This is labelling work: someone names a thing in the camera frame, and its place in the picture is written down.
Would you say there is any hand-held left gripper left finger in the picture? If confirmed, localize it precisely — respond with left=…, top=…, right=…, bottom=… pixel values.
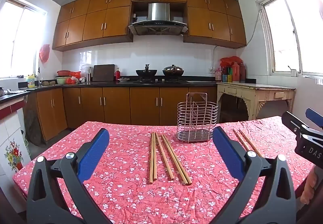
left=26, top=128, right=110, bottom=224

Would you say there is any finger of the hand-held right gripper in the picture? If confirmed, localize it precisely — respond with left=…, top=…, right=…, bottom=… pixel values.
left=282, top=111, right=310, bottom=139
left=305, top=108, right=323, bottom=129

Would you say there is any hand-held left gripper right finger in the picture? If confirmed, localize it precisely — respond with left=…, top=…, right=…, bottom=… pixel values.
left=212, top=126, right=297, bottom=224

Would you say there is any wooden chopstick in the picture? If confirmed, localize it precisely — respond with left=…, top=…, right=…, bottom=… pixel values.
left=149, top=132, right=154, bottom=184
left=153, top=132, right=158, bottom=181
left=238, top=129, right=263, bottom=158
left=164, top=134, right=193, bottom=185
left=155, top=132, right=175, bottom=181
left=161, top=134, right=189, bottom=186
left=233, top=128, right=250, bottom=153

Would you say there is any metal wire utensil holder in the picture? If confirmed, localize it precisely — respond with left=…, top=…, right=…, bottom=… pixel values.
left=177, top=93, right=219, bottom=143

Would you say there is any person's right hand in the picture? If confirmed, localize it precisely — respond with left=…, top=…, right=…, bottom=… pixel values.
left=300, top=166, right=323, bottom=205

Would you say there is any cream wooden side table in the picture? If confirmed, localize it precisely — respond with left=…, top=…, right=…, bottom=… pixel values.
left=216, top=81, right=296, bottom=121

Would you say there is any wooden base cabinet unit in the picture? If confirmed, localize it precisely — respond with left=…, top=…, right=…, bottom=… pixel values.
left=25, top=85, right=218, bottom=142

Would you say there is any red floral tablecloth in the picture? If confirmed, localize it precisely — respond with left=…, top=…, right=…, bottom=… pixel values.
left=13, top=115, right=316, bottom=224

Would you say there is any black kitchen countertop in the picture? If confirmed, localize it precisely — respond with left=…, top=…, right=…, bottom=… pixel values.
left=0, top=77, right=218, bottom=105

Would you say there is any crumpled red plastic bag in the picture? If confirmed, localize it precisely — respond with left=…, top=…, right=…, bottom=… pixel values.
left=69, top=71, right=81, bottom=84

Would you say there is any dark wooden cutting board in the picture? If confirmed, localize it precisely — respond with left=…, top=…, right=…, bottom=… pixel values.
left=92, top=64, right=116, bottom=82

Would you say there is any tiled counter with flower tile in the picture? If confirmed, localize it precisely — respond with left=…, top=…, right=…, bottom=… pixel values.
left=0, top=90, right=31, bottom=179

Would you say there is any large red plastic bag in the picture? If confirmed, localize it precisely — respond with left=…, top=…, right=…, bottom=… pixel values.
left=220, top=56, right=243, bottom=68

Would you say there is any large sliding window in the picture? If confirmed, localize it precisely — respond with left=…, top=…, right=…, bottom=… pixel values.
left=255, top=0, right=323, bottom=79

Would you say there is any black gas stove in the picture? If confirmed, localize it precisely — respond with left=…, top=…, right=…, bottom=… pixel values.
left=133, top=78, right=188, bottom=85

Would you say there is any wok with metal lid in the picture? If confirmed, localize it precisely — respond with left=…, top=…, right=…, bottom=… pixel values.
left=162, top=64, right=185, bottom=77

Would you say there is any hanging red plastic bag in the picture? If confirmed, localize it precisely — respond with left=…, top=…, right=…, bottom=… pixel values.
left=39, top=44, right=50, bottom=63

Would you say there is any steel range hood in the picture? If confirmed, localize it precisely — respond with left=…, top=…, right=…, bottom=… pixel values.
left=128, top=2, right=189, bottom=36

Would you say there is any black wok with handle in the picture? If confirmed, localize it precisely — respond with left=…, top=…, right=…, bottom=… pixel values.
left=136, top=64, right=157, bottom=82

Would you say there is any wooden wall cabinet unit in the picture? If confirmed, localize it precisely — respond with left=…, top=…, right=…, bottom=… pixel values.
left=52, top=0, right=247, bottom=51

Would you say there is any window with white frame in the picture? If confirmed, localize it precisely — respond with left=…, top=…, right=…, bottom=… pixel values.
left=0, top=0, right=48, bottom=79

